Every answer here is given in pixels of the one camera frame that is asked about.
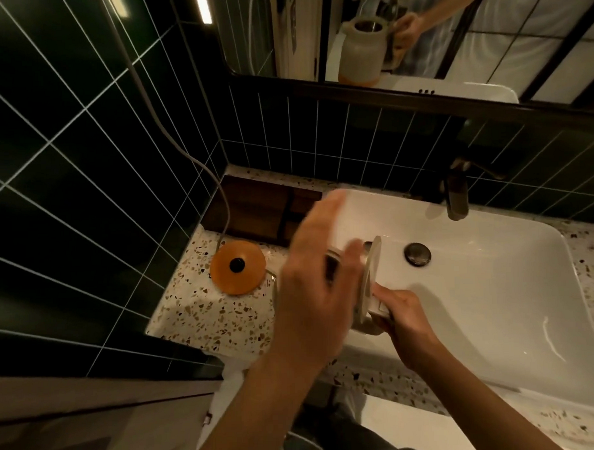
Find beige electric kettle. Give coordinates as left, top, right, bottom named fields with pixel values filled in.
left=322, top=235, right=397, bottom=340

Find person's left forearm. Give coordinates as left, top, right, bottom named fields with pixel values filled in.
left=184, top=350, right=336, bottom=450

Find person's right forearm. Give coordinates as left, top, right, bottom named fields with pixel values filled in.
left=398, top=345, right=587, bottom=450

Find white vanity front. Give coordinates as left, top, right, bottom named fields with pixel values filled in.
left=360, top=389, right=496, bottom=450

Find person's right hand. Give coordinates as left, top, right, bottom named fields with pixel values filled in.
left=371, top=280, right=450, bottom=377

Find dark framed wall mirror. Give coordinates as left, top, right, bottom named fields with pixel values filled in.
left=211, top=0, right=594, bottom=144

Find grey cabinet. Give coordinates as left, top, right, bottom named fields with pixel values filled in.
left=0, top=365, right=229, bottom=450

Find grey power cable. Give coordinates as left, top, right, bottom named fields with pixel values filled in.
left=99, top=0, right=281, bottom=289

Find white rectangular sink basin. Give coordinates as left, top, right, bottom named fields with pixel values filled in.
left=320, top=179, right=594, bottom=417

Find person's dark trousers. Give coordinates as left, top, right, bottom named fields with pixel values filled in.
left=282, top=382, right=432, bottom=450

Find round metal drain stopper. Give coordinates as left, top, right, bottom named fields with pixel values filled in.
left=403, top=241, right=433, bottom=268

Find orange round kettle base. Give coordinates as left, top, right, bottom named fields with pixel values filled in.
left=209, top=239, right=268, bottom=297

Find dark wooden tray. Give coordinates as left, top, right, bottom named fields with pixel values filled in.
left=200, top=172, right=326, bottom=249

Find dark metal faucet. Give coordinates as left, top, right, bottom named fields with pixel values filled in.
left=440, top=156, right=508, bottom=223

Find person's left hand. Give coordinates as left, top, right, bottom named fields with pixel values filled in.
left=263, top=188, right=376, bottom=376

